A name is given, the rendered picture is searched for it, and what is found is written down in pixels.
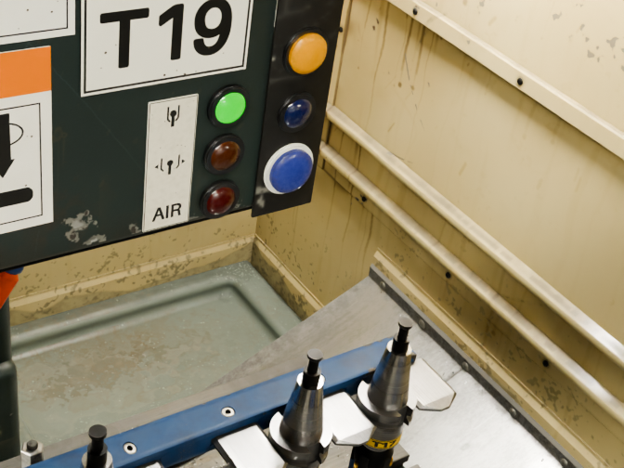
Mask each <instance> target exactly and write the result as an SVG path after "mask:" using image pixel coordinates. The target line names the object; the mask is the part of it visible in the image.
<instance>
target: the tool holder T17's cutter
mask: <svg viewBox="0 0 624 468"><path fill-rule="evenodd" d="M394 451H395V447H393V448H390V449H388V450H385V451H381V452H377V451H372V450H370V449H368V448H366V447H365V446H364V445H361V446H359V447H353V448H352V453H351V457H350V459H352V460H355V463H354V467H353V468H389V466H391V465H392V462H393V457H392V456H393V454H394Z"/></svg>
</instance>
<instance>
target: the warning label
mask: <svg viewBox="0 0 624 468"><path fill-rule="evenodd" d="M50 222H53V176H52V109H51V46H50V45H47V46H40V47H34V48H26V49H20V50H13V51H7V52H0V234H3V233H7V232H10V231H15V230H19V229H23V228H30V227H34V226H38V225H42V224H46V223H50Z"/></svg>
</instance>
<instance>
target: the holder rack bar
mask: <svg viewBox="0 0 624 468"><path fill-rule="evenodd" d="M393 338H394V335H392V336H389V337H386V338H383V339H381V340H379V341H376V342H373V343H370V344H366V345H363V346H361V347H358V348H356V349H353V350H350V351H347V352H344V353H343V354H340V355H337V356H334V357H330V358H327V359H324V360H321V361H320V362H319V364H318V366H319V367H320V369H321V374H320V377H321V378H322V379H323V395H324V396H325V395H328V394H329V393H332V392H334V391H337V390H340V389H344V390H345V391H346V392H347V393H348V394H349V395H350V396H353V395H355V394H357V393H358V388H359V385H360V384H361V382H362V381H363V382H365V383H366V384H370V382H371V379H372V376H373V374H374V372H375V371H376V369H377V366H378V364H379V362H380V360H381V358H382V356H383V353H384V350H385V348H386V347H387V344H388V343H389V342H390V341H392V340H393ZM303 371H304V368H301V369H298V370H294V371H291V372H288V373H285V374H283V375H281V376H278V377H275V378H272V379H270V380H267V381H264V382H261V383H258V384H255V385H252V386H249V387H247V388H244V389H241V390H239V391H237V392H234V393H231V394H228V395H225V396H221V397H219V398H216V399H213V400H211V401H208V402H205V403H202V404H200V405H198V406H195V407H192V408H189V409H185V410H182V411H179V412H178V413H175V414H172V415H169V416H166V417H164V418H161V419H159V420H156V421H153V422H149V423H146V424H143V425H141V426H138V427H136V428H133V429H130V430H128V431H125V432H122V433H120V434H117V435H113V436H110V437H107V438H105V439H104V443H106V445H107V446H108V452H109V453H110V455H111V456H112V461H113V466H114V468H135V467H138V466H140V465H142V464H145V463H148V462H152V461H154V460H160V461H161V463H162V465H163V467H164V468H167V467H169V466H172V465H175V464H177V463H180V462H183V461H185V460H188V459H191V458H193V457H196V456H198V455H201V454H203V453H205V452H208V451H210V450H213V449H215V446H214V445H213V444H212V439H213V438H215V437H216V436H220V435H222V434H224V433H227V432H230V431H232V430H235V429H238V428H240V427H242V426H244V425H247V424H250V423H258V424H259V425H260V427H261V428H262V429H263V430H265V429H267V428H269V427H270V423H271V420H272V418H273V417H274V416H275V414H277V413H278V412H279V414H280V415H281V416H282V415H283V413H284V411H285V409H286V406H287V404H288V401H289V399H290V396H291V394H292V391H293V388H294V385H295V383H296V380H297V378H298V376H299V375H300V374H301V373H303ZM87 446H88V445H86V446H83V447H81V448H77V449H74V450H71V451H69V452H66V453H63V454H60V455H58V456H56V457H53V458H50V459H47V460H45V461H40V462H38V463H35V464H33V465H30V466H27V467H24V468H80V465H81V461H82V458H83V456H84V454H85V453H86V452H87Z"/></svg>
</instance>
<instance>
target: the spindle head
mask: <svg viewBox="0 0 624 468"><path fill-rule="evenodd" d="M276 8H277V0H253V10H252V18H251V28H250V36H249V44H248V53H247V61H246V69H243V70H238V71H228V72H222V73H217V74H211V75H205V76H201V77H195V78H189V79H184V80H178V81H173V82H167V83H162V84H152V85H146V86H140V87H135V88H129V89H125V90H119V91H113V92H108V93H102V94H96V95H91V96H86V97H81V96H80V0H75V34H72V35H65V36H59V37H51V38H45V39H38V40H31V41H24V42H17V43H11V44H3V45H0V52H7V51H13V50H20V49H26V48H34V47H40V46H51V109H52V176H53V222H50V223H46V224H42V225H38V226H34V227H26V228H23V229H19V230H15V231H10V232H7V233H3V234H0V273H2V272H6V271H9V270H13V269H16V268H20V267H26V266H30V265H34V264H38V263H42V262H45V261H49V260H53V259H57V258H60V257H64V256H67V255H71V254H78V253H81V252H85V251H89V250H93V249H96V248H100V247H104V246H108V245H112V244H115V243H119V242H122V241H129V240H132V239H136V238H140V237H144V236H148V235H151V234H155V233H159V232H163V231H166V230H170V229H173V228H180V227H183V226H187V225H191V224H195V223H199V222H202V221H206V220H210V218H207V217H205V216H204V215H203V214H202V212H201V211H200V207H199V201H200V198H201V195H202V193H203V192H204V191H205V190H206V188H208V187H209V186H210V185H211V184H213V183H214V182H215V181H218V180H222V179H228V180H231V181H233V182H234V183H235V184H236V185H237V186H238V188H239V190H240V197H239V200H238V202H237V204H236V206H235V207H234V209H233V210H232V211H231V212H230V213H228V214H227V215H231V214H235V213H238V212H242V211H246V210H250V209H252V206H253V198H254V184H255V177H256V169H257V162H258V153H259V146H260V138H261V131H262V123H263V116H264V108H265V101H266V93H267V79H268V72H269V64H270V57H271V49H272V42H273V34H274V23H275V16H276ZM226 85H240V86H242V87H243V88H245V89H246V90H247V92H248V93H249V96H250V107H249V109H248V111H247V113H246V115H245V116H244V118H243V119H242V120H241V121H240V122H239V123H237V124H235V125H233V126H231V127H229V128H219V127H216V126H215V125H213V124H212V123H211V122H210V120H209V118H208V115H207V107H208V104H209V101H210V99H211V98H212V96H213V95H214V93H215V92H216V91H217V90H219V89H220V88H222V87H223V86H226ZM193 94H198V95H199V99H198V110H197V122H196V134H195V145H194V157H193V168H192V179H191V192H190V203H189V214H188V221H187V222H183V223H179V224H175V225H172V226H168V227H161V228H157V229H153V230H150V231H146V232H142V221H143V202H144V183H145V164H146V145H147V126H148V106H149V102H152V101H157V100H163V99H168V98H178V97H183V96H188V95H193ZM223 134H235V135H237V136H238V137H240V138H241V140H242V141H243V143H244V147H245V151H244V155H243V158H242V160H241V161H240V163H239V164H238V166H237V167H236V168H234V169H233V170H232V171H230V172H229V173H226V174H223V175H213V174H211V173H210V172H209V171H208V170H207V169H206V168H205V167H204V165H203V160H202V159H203V153H204V152H205V149H206V148H207V146H208V145H209V144H210V142H211V141H212V140H213V139H215V138H216V137H218V136H221V135H223Z"/></svg>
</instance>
